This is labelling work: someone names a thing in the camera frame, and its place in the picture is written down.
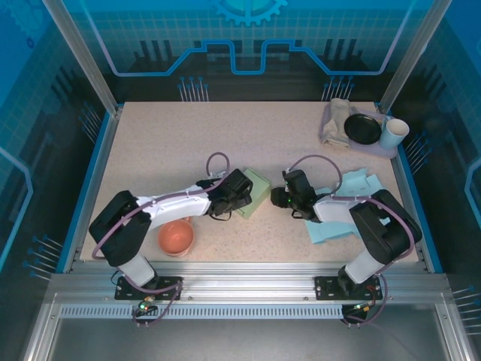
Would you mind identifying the green paper box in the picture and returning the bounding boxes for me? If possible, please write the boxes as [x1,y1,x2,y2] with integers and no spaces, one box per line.
[235,167,272,221]

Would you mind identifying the light blue paper box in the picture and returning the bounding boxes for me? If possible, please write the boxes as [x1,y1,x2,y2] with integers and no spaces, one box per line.
[303,168,388,245]

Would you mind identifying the beige folded cloth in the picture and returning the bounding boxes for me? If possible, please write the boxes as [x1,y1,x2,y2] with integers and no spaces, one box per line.
[319,97,352,148]

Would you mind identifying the orange cup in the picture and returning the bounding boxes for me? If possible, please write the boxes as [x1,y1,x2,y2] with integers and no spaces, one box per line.
[156,217,195,259]

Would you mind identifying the purple tray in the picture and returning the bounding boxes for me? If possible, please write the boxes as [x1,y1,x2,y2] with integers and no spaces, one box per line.
[318,102,399,159]

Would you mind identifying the black plate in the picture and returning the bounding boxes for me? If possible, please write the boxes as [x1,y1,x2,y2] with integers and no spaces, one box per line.
[343,114,383,146]

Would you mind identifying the light blue cup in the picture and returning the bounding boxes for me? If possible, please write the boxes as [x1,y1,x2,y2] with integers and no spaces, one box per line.
[378,118,410,150]

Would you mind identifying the slotted aluminium strip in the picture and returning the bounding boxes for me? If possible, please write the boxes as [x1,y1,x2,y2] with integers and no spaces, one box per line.
[59,305,349,320]

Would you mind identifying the aluminium extrusion rail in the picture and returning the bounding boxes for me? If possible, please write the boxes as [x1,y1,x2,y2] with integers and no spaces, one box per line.
[48,260,448,302]

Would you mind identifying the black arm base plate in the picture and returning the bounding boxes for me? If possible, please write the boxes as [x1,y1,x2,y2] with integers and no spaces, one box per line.
[314,275,384,302]
[114,276,185,302]

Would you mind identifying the aluminium frame post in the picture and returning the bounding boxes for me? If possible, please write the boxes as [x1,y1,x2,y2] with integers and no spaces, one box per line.
[378,0,454,114]
[41,0,124,116]

